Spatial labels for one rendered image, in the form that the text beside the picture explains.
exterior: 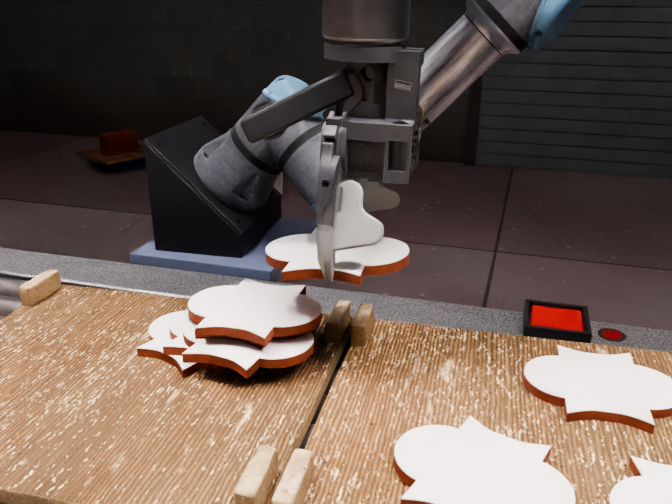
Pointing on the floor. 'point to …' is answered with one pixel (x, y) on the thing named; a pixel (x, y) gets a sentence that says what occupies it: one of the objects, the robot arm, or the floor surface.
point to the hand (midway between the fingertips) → (336, 252)
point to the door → (481, 115)
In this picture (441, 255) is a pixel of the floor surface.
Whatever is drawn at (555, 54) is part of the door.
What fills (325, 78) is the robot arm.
